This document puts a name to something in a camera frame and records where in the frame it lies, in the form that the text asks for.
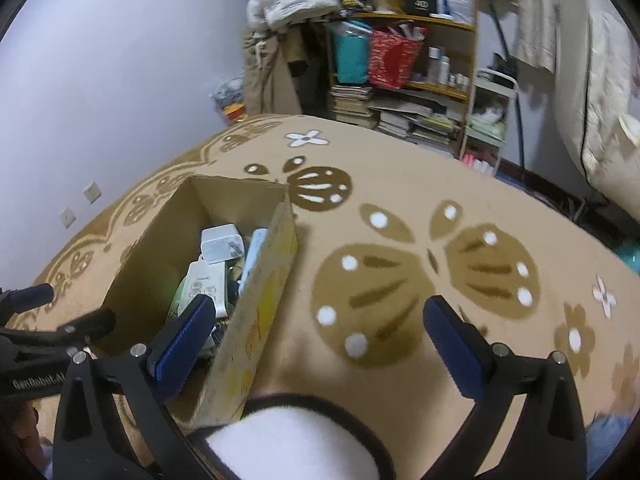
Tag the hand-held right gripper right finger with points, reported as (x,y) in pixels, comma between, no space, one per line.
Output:
(452,352)

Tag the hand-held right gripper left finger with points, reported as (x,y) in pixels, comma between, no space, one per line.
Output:
(182,347)

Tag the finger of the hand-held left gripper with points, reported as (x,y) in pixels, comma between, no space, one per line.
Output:
(27,298)
(92,324)

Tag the green and white packet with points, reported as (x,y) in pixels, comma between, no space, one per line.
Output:
(179,300)

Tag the long white dotted case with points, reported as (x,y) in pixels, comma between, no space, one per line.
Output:
(205,285)

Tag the brown cardboard box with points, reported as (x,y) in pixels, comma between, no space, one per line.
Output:
(260,320)

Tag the white charger block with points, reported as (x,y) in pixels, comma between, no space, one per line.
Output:
(220,245)

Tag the light blue power bank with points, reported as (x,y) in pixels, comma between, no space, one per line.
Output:
(252,260)

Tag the white plush item black trim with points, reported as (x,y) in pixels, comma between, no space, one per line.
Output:
(290,440)

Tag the light blue fleece clothing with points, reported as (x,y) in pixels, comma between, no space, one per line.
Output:
(607,442)

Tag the teal round object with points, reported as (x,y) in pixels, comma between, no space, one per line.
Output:
(631,258)

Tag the pile of books and magazines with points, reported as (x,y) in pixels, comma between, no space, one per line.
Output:
(420,125)

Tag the white trolley cart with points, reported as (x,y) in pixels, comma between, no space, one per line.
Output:
(490,120)

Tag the clear bag of toys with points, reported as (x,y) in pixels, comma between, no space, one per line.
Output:
(231,102)

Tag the stack of brown books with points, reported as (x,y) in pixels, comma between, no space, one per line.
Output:
(352,107)

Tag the row of cosmetic bottles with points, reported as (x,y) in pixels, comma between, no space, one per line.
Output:
(447,71)

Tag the beige trousers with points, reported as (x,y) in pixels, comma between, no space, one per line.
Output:
(270,75)

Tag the red patterned gift bag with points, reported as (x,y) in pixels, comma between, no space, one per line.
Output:
(395,60)

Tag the wooden shelf unit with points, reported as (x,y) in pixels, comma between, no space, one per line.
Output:
(465,50)

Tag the white padded duvet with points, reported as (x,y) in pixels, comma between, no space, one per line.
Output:
(605,85)

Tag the teal bag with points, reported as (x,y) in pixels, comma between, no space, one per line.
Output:
(352,55)

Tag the beige patterned hanging garment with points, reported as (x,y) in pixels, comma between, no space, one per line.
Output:
(537,15)

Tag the white wall socket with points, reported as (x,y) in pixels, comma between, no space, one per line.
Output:
(92,192)
(67,217)

